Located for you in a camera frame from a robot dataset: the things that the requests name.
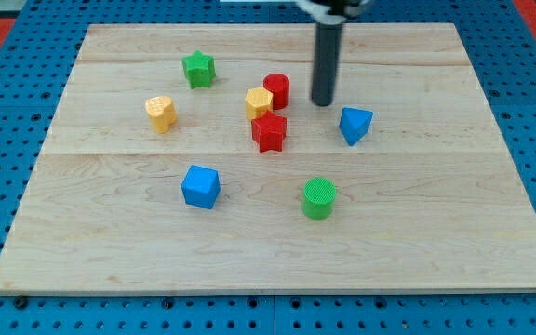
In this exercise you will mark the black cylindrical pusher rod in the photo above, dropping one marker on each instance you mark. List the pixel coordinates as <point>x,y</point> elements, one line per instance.
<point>328,40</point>

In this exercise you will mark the red star block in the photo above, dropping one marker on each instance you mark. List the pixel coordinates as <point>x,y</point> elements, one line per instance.
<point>269,132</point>

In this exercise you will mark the blue triangle block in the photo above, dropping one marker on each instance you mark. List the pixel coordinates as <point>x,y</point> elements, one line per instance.
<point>354,124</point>

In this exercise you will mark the red cylinder block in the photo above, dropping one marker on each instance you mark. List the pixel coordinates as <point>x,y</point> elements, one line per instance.
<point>278,84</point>

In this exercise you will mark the green star block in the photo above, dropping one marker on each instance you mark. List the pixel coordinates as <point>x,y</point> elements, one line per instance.
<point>199,69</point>

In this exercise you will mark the green cylinder block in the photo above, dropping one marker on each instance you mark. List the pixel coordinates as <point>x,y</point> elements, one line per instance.
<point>319,195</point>

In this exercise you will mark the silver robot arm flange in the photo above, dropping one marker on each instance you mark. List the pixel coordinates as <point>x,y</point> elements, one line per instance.
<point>334,12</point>

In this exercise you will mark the blue cube block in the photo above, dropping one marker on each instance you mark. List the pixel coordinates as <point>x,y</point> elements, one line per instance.
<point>201,187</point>

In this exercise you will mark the yellow hexagon block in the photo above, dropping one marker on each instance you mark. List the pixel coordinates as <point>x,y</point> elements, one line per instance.
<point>258,102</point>

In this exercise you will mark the yellow heart block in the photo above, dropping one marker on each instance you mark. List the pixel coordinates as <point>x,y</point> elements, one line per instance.
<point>161,112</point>

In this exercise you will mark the light wooden board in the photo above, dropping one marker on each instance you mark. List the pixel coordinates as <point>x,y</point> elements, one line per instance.
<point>428,202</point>

